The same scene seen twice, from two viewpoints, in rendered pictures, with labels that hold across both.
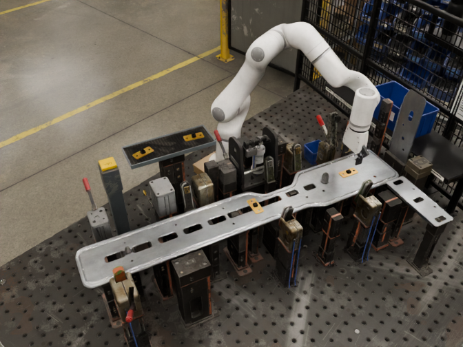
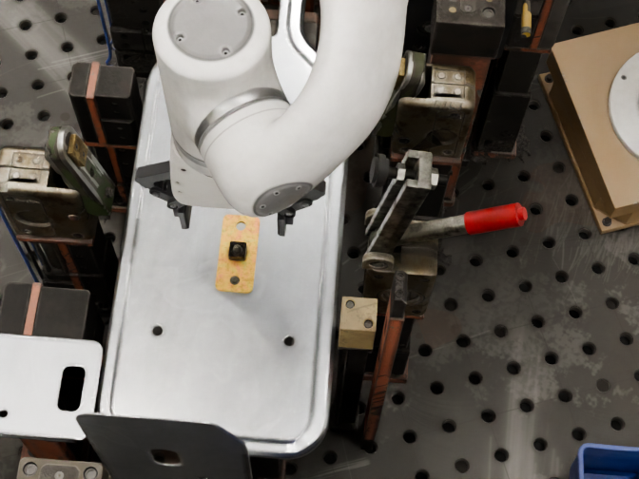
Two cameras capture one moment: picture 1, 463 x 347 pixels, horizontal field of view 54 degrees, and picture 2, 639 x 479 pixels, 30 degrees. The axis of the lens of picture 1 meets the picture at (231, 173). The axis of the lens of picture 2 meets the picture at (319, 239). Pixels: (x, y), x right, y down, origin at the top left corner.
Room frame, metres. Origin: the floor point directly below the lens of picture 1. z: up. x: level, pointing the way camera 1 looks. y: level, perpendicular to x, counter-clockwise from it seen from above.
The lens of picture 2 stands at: (1.80, -0.89, 2.11)
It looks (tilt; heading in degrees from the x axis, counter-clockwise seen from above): 66 degrees down; 118
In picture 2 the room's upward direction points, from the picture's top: 3 degrees clockwise
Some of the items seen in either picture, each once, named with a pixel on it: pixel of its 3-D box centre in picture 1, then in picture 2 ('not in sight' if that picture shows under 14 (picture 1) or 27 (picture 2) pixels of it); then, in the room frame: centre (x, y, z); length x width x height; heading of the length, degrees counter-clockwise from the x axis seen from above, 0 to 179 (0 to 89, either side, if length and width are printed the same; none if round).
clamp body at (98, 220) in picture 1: (105, 246); not in sight; (1.18, 0.51, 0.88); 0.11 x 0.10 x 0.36; 26
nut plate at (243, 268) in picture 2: (348, 171); (238, 251); (1.50, -0.51, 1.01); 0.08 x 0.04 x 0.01; 116
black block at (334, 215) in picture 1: (330, 237); (117, 145); (1.26, -0.42, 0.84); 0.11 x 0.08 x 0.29; 26
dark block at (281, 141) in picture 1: (274, 175); (446, 108); (1.59, -0.20, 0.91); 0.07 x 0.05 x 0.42; 26
